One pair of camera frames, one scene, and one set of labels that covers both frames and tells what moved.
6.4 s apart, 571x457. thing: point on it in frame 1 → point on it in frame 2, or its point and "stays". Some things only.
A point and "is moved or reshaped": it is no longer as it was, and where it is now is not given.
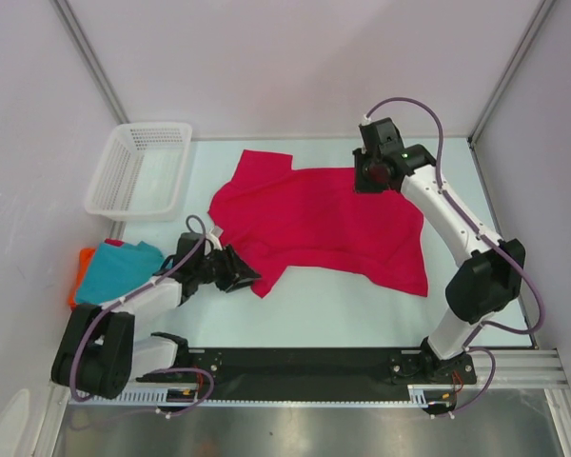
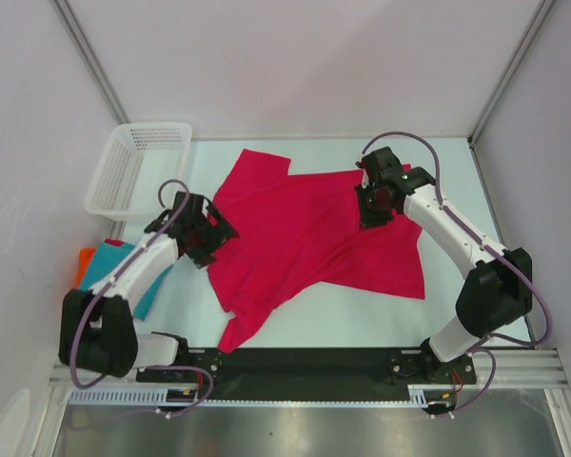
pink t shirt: [274, 216] is moved or reshaped
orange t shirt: [84, 258] stays
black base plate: [324, 374] stays
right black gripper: [361, 185] → [367, 220]
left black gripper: [237, 274] → [220, 232]
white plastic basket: [141, 172] stays
